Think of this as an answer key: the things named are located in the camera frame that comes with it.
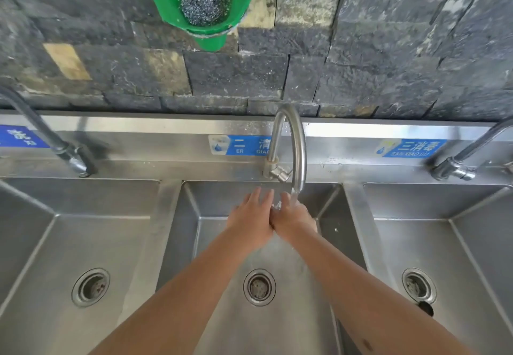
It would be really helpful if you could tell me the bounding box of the dark hose faucet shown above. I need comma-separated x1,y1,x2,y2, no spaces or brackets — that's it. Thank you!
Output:
0,85,99,178

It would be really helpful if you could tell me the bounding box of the person's right hand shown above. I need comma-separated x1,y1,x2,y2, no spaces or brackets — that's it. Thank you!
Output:
271,192,318,242

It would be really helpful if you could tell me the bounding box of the curved steel gooseneck faucet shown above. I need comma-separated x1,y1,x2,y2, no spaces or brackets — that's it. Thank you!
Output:
262,103,308,207

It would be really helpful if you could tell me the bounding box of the person's left hand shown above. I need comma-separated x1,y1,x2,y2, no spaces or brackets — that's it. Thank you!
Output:
226,187,275,251

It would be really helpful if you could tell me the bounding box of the person's right forearm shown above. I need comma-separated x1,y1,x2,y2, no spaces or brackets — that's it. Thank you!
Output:
286,228,475,355

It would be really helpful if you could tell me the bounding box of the round steel sink drain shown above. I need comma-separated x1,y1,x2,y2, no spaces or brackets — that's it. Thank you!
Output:
402,267,437,304
243,268,277,307
71,268,111,308

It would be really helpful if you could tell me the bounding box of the stainless steel triple sink unit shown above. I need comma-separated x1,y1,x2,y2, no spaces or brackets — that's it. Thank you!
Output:
0,111,513,355

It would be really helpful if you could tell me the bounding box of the blue sun label sticker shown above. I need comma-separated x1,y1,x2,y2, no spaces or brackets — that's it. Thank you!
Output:
375,139,448,158

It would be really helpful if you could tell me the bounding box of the slanted steel faucet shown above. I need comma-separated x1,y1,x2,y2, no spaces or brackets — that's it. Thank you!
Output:
430,116,513,182

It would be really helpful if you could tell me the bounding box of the plain blue label sticker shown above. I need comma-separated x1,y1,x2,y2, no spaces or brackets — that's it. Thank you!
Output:
0,125,50,149

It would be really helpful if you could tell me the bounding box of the person's left forearm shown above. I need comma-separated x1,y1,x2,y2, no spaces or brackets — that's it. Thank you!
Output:
89,228,266,355

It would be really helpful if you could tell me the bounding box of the blue droplet label sticker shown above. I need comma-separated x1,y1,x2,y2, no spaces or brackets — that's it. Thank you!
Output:
208,134,273,157

